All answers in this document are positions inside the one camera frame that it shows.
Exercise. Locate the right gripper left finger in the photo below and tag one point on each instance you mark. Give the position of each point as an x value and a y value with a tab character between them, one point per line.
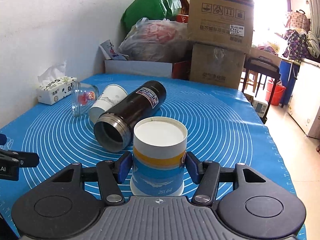
110	174

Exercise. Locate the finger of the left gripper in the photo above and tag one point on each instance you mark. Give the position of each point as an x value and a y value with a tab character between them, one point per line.
3	139

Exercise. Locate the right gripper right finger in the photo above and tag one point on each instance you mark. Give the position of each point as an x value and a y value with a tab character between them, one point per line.
206	175

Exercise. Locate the blue sailboat paper cup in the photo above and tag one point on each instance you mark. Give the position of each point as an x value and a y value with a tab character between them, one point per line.
159	150

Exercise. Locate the white paper cup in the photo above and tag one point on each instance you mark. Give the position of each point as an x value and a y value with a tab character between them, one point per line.
112	95

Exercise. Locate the black thermos bottle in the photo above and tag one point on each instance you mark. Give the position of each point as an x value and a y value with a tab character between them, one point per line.
114	128

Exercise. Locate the blue silicone baking mat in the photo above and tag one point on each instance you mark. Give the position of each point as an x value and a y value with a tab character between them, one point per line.
60	197

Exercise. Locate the white tissue pack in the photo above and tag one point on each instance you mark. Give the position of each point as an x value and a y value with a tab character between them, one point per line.
54	84

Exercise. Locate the clear glass jar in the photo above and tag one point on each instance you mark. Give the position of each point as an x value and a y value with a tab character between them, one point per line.
83	97

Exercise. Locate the lower cardboard box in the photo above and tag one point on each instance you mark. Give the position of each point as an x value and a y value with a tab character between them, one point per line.
216	66

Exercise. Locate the cardboard box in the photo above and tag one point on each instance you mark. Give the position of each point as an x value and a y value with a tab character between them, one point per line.
216	66
222	23

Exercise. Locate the red bucket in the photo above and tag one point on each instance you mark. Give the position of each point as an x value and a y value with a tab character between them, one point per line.
278	93

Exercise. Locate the white flat box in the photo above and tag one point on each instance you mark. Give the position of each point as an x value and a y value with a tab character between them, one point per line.
180	70

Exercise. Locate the white chest freezer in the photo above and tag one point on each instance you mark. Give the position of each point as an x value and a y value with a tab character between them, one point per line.
304	103

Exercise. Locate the black stool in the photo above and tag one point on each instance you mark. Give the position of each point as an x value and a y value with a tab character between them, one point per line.
262	68

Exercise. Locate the white printed carton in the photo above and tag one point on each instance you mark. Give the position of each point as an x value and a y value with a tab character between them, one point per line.
109	51

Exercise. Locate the clear plastic bag red contents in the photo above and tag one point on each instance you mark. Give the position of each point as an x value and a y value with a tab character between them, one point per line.
156	41

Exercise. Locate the purple patterned bag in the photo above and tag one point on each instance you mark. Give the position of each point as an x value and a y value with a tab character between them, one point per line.
297	47

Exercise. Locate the upper cardboard box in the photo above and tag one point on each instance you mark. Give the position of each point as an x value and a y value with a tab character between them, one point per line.
222	23

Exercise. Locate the green bag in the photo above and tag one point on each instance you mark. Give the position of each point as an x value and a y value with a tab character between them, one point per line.
151	9

